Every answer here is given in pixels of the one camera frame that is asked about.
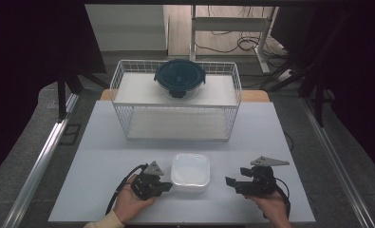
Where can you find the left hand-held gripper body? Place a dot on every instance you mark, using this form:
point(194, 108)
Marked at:
point(147, 186)

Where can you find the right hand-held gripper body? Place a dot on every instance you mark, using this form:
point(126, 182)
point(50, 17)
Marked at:
point(262, 182)

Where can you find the white square lidded container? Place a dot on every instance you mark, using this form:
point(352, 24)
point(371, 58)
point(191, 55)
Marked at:
point(190, 172)

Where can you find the round container with dark lid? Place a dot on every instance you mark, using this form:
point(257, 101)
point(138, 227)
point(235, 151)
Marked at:
point(178, 74)

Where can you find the person's left hand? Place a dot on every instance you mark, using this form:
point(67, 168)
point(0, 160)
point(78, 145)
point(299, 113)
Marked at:
point(126, 202)

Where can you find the person's right hand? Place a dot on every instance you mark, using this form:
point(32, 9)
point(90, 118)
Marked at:
point(275, 207)

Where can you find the wooden table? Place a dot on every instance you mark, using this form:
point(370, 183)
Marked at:
point(254, 96)

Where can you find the black metal stand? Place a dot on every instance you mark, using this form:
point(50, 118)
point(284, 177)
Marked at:
point(61, 98)
point(318, 101)

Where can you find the dark curtain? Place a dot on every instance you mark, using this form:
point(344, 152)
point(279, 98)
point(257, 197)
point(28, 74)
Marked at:
point(23, 79)
point(362, 79)

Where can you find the white cabinet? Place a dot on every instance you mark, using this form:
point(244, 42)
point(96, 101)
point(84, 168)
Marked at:
point(128, 28)

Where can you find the aluminium rail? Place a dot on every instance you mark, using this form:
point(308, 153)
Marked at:
point(333, 158)
point(39, 164)

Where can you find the white desk frame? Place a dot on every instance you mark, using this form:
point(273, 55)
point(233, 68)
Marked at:
point(229, 23)

